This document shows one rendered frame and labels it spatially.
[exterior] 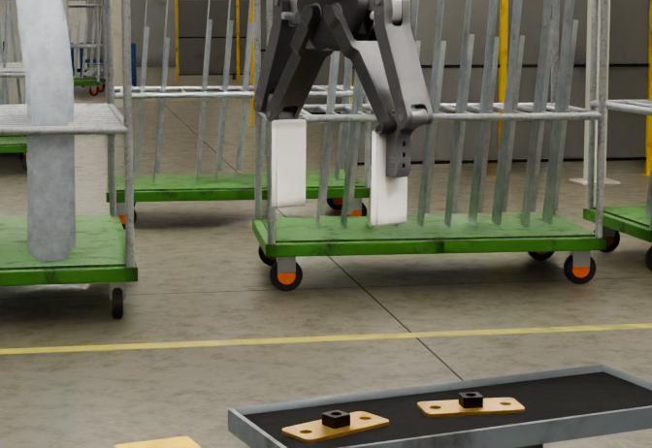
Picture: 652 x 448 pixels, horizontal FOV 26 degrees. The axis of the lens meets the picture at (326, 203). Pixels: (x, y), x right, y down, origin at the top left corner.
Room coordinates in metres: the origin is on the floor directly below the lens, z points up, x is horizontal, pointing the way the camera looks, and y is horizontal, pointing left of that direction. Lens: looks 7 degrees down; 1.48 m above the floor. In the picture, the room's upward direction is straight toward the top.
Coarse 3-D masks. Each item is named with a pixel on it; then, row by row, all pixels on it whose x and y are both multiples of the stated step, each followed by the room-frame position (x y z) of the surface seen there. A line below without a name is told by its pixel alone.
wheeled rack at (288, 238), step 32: (256, 0) 8.46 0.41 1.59; (256, 32) 8.46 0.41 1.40; (256, 64) 8.46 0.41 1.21; (256, 128) 8.46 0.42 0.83; (256, 160) 8.46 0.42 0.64; (256, 192) 8.46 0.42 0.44; (256, 224) 8.27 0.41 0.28; (288, 224) 8.19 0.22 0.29; (320, 224) 8.19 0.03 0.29; (352, 224) 8.19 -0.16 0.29; (416, 224) 8.19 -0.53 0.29; (480, 224) 8.19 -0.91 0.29; (512, 224) 8.19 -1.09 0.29; (544, 224) 8.19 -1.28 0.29; (576, 224) 8.27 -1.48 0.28; (288, 256) 7.53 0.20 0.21; (544, 256) 8.61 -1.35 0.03; (576, 256) 7.80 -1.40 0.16; (288, 288) 7.61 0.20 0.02
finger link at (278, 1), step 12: (276, 0) 1.12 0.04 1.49; (288, 0) 1.12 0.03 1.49; (276, 12) 1.12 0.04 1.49; (276, 24) 1.12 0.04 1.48; (288, 24) 1.12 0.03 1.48; (276, 36) 1.12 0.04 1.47; (288, 36) 1.13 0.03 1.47; (276, 48) 1.12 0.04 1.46; (288, 48) 1.13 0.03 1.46; (264, 60) 1.14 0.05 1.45; (276, 60) 1.13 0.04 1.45; (264, 72) 1.14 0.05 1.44; (276, 72) 1.13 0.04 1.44; (264, 84) 1.14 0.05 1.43; (276, 84) 1.14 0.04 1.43; (264, 96) 1.14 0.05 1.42; (264, 108) 1.14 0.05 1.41
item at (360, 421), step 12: (324, 420) 1.08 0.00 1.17; (336, 420) 1.07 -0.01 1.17; (348, 420) 1.08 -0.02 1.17; (360, 420) 1.09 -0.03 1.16; (372, 420) 1.09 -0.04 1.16; (384, 420) 1.09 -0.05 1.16; (288, 432) 1.06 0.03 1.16; (300, 432) 1.06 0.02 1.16; (312, 432) 1.06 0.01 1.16; (324, 432) 1.06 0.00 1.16; (336, 432) 1.06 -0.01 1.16; (348, 432) 1.06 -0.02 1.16
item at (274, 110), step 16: (304, 16) 1.08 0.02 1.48; (304, 32) 1.09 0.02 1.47; (304, 48) 1.09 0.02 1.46; (288, 64) 1.11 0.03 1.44; (304, 64) 1.10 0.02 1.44; (320, 64) 1.11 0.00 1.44; (288, 80) 1.11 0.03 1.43; (304, 80) 1.12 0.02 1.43; (288, 96) 1.12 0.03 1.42; (304, 96) 1.13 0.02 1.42; (272, 112) 1.13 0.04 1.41
